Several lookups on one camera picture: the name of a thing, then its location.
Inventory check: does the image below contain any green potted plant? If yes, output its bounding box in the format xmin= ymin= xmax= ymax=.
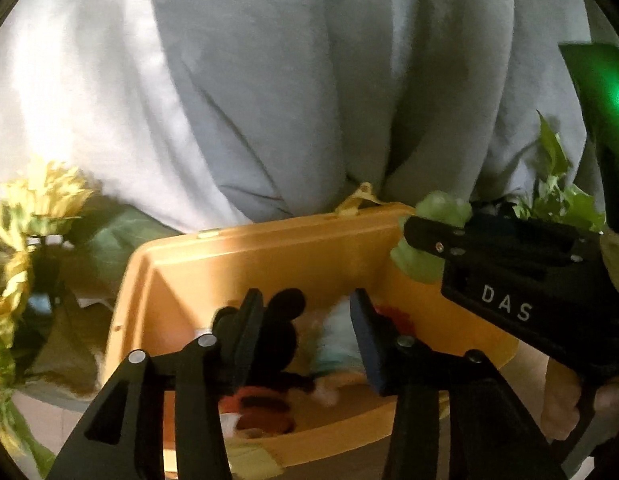
xmin=469 ymin=110 xmax=607 ymax=235

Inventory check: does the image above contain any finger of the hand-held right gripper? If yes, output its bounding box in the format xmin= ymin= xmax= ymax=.
xmin=403 ymin=214 xmax=603 ymax=281

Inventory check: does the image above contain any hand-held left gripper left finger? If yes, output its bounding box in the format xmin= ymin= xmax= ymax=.
xmin=46 ymin=289 xmax=265 ymax=480

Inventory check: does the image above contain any orange basket with yellow ribbons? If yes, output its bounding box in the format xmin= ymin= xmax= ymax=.
xmin=96 ymin=182 xmax=520 ymax=480

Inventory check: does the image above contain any red soft toy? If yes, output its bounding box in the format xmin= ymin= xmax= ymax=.
xmin=377 ymin=302 xmax=415 ymax=332

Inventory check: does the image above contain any sunflower bouquet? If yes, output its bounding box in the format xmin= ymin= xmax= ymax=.
xmin=0 ymin=157 xmax=175 ymax=476

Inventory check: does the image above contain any white curtain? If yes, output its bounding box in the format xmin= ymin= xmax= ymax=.
xmin=0 ymin=0 xmax=250 ymax=233

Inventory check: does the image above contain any black mouse plush toy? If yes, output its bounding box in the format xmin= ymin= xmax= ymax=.
xmin=212 ymin=287 xmax=340 ymax=441

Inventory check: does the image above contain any small white soft toy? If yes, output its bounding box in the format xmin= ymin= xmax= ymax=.
xmin=309 ymin=300 xmax=366 ymax=376

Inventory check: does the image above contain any grey curtain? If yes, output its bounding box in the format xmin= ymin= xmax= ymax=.
xmin=146 ymin=0 xmax=605 ymax=221

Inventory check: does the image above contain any green soft toy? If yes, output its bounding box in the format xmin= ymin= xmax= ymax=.
xmin=391 ymin=190 xmax=473 ymax=285

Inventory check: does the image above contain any person's right hand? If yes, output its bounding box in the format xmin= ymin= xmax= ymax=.
xmin=542 ymin=358 xmax=619 ymax=443

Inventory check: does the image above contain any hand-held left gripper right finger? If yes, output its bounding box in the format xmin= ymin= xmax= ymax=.
xmin=349 ymin=288 xmax=565 ymax=480

